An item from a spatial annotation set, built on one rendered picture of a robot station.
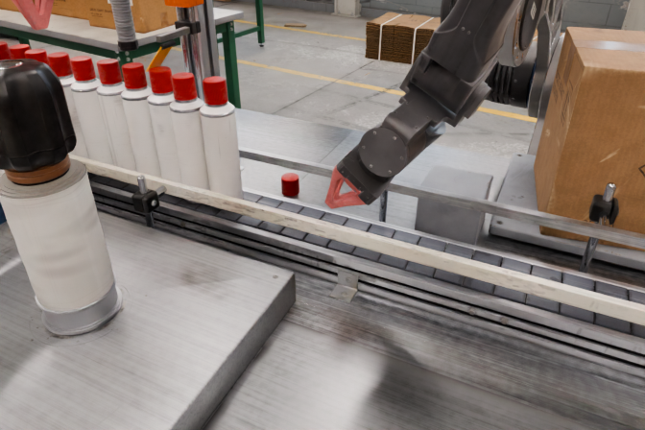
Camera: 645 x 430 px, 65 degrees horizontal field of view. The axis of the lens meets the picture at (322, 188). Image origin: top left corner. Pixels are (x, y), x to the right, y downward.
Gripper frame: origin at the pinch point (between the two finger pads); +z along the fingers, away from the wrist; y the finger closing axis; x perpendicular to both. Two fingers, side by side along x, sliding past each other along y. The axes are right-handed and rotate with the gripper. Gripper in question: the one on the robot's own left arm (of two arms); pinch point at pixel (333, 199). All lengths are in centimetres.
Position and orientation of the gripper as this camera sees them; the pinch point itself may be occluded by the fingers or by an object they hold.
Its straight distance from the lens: 72.7
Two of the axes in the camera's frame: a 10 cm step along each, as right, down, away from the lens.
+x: 7.0, 7.2, 0.2
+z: -5.7, 5.3, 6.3
